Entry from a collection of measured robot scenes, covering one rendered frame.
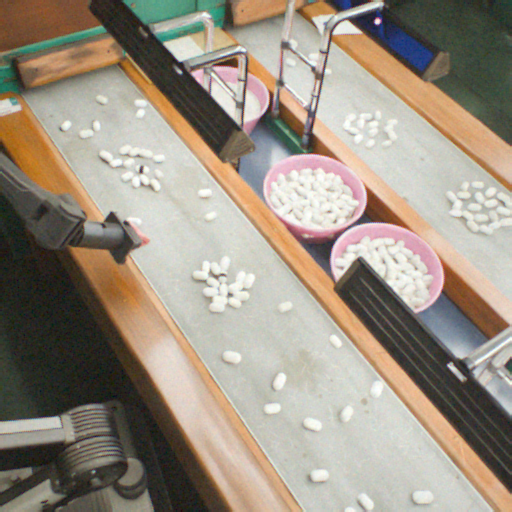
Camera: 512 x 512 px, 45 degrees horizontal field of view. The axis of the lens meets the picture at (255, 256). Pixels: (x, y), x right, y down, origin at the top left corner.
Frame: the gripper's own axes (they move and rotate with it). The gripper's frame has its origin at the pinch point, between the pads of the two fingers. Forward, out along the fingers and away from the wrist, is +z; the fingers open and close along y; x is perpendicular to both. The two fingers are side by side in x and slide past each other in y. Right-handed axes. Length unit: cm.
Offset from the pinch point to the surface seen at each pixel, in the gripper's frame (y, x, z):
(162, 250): 1.6, 3.4, 9.1
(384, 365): -50, -14, 25
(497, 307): -53, -35, 50
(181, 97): 12.2, -29.3, -3.4
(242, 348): -30.2, 1.9, 9.6
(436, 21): 119, -94, 248
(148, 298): -10.1, 7.7, -0.4
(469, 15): 114, -109, 266
